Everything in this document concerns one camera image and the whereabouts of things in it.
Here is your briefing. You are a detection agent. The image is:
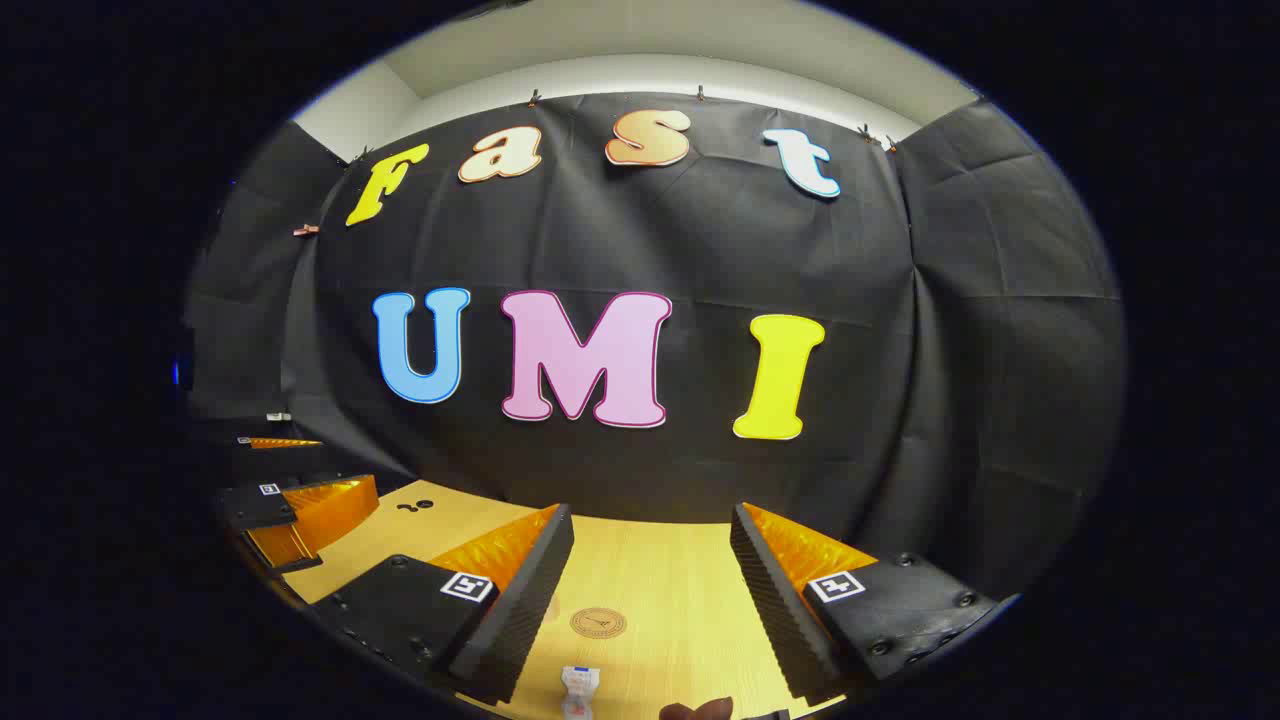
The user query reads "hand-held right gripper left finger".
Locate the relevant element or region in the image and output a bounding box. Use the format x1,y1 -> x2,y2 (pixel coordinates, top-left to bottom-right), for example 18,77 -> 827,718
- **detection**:
313,503 -> 577,706

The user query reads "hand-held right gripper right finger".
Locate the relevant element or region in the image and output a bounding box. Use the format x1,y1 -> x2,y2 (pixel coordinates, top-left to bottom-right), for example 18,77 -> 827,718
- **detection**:
728,502 -> 1003,704

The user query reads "round brown coaster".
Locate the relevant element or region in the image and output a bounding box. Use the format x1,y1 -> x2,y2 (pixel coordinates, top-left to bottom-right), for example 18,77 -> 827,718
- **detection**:
570,607 -> 628,641

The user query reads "white toothpaste tube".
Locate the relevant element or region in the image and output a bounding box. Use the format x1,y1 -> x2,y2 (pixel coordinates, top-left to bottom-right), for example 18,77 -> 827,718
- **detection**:
560,666 -> 601,720

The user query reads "wooden desktop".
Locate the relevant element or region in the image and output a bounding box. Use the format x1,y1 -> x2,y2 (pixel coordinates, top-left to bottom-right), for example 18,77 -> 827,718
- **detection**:
283,480 -> 846,720

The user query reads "black backdrop cloth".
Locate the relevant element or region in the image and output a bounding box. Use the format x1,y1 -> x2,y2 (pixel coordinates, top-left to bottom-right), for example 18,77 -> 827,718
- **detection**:
183,92 -> 1129,601

